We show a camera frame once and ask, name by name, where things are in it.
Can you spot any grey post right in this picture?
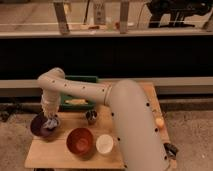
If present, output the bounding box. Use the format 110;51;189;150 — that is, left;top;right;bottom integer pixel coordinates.
119;0;129;34

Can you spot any black machine behind window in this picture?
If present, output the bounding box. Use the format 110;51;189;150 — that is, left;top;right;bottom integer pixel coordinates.
147;0;213;28

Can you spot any grey post left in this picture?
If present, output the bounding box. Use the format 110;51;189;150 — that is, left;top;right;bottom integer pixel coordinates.
53;0;69;35

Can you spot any purple bowl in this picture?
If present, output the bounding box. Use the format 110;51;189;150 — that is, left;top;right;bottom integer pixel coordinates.
30;113;60;137

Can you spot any grey blue towel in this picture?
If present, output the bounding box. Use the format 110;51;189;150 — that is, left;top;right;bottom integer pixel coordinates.
43;118;59;129

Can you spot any orange brown bowl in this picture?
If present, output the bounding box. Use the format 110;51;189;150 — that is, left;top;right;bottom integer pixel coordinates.
66;128;93;156

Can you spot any green plastic bin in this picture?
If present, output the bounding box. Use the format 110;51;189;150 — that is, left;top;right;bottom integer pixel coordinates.
60;75;98;111

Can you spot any small orange object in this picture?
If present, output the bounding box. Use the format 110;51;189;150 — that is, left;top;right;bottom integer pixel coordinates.
155;117;165;129

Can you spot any grey sign post middle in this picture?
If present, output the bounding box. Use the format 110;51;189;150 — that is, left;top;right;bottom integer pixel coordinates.
93;0;106;25

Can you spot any yellow item in bin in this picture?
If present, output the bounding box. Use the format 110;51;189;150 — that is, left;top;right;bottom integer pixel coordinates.
65;99;88;105

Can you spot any small dark metal cup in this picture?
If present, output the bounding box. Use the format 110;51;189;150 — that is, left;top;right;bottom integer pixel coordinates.
86;110;97;125

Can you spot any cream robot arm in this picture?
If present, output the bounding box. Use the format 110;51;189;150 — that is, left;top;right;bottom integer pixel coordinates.
37;68;169;171

